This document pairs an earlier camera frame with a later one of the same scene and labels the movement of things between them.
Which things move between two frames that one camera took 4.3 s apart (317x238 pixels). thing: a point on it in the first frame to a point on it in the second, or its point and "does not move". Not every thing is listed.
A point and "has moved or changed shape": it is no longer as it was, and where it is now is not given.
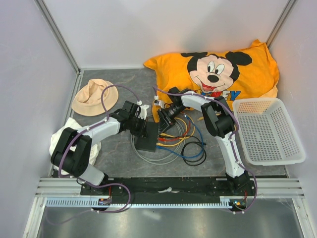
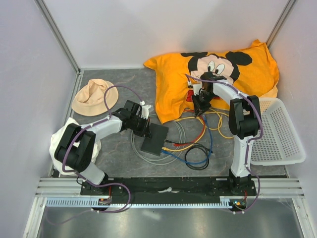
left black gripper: (142, 132) does not move
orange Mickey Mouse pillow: (251, 73) does not move
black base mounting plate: (166, 186) does not move
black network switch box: (149, 143) has moved or changed shape
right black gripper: (165, 121) to (200, 108)
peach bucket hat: (88, 101) does not move
